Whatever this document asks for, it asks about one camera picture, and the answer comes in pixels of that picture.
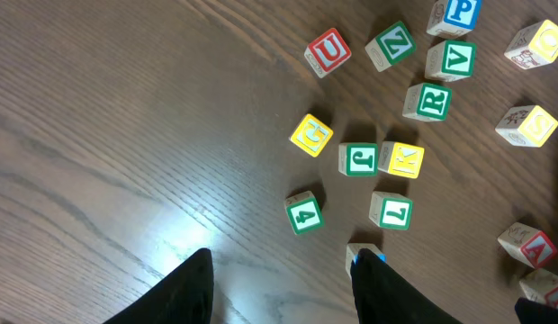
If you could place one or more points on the green J block left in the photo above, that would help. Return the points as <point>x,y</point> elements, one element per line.
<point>357,159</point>

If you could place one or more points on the blue L block near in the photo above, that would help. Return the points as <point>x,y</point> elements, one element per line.
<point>352,251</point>

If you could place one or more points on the green 4 block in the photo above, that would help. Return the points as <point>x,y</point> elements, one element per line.
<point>303,212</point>

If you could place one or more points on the red A block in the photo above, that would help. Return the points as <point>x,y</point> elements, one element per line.
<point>528,245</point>

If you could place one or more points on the yellow G block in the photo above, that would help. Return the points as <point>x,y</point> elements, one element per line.
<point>311,135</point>

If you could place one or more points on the yellow block upper left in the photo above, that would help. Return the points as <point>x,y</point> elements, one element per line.
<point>534,46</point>

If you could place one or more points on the yellow K block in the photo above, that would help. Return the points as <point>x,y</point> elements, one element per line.
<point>400,159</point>

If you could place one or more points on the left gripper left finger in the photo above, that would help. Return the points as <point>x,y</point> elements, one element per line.
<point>183,296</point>

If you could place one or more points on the green R block left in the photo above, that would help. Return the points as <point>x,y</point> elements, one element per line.
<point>427,102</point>

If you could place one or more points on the green V block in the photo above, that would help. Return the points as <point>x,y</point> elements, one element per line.
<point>450,60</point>

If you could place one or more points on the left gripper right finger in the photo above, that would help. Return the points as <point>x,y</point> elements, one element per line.
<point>382,296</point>

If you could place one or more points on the blue P block left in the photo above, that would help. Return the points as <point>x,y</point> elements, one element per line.
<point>451,19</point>

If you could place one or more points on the yellow block centre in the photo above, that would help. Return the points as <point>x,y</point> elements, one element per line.
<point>527,126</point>

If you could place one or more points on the green L block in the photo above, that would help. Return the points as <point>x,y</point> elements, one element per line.
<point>391,211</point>

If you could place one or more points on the red U block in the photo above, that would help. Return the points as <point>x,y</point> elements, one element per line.
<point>328,52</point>

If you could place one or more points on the red I block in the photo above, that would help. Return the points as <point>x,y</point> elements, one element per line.
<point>541,286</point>

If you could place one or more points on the green Z block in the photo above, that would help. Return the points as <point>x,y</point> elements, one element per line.
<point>391,46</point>

